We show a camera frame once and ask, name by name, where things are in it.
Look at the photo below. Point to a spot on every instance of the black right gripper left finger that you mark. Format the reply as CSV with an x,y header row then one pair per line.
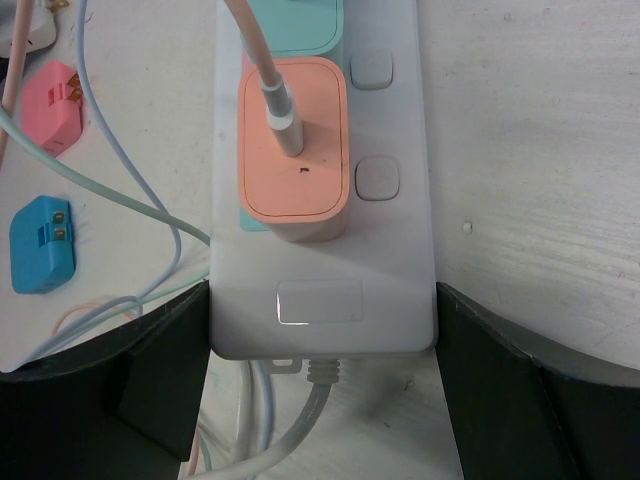
x,y
123,405

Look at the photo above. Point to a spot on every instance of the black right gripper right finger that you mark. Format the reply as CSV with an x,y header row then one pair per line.
x,y
523,406

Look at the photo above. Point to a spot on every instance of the blue adapter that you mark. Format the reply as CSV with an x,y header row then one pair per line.
x,y
41,239

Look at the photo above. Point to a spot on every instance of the orange charger plug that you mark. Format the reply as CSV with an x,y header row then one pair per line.
x,y
302,198

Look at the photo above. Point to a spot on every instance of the pink adapter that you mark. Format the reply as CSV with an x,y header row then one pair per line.
x,y
51,108

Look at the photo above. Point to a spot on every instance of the white adapter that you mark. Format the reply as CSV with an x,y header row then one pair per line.
x,y
43,30

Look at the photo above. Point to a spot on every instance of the mint green charger plug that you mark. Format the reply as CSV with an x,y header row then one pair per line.
x,y
300,28

